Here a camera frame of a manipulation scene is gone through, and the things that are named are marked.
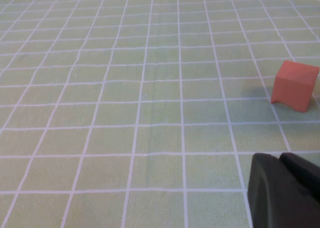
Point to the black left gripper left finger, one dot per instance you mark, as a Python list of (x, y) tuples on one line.
[(270, 200)]

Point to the green white checkered tablecloth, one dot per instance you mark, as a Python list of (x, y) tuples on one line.
[(100, 112)]

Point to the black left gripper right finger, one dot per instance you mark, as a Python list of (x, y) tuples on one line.
[(305, 178)]

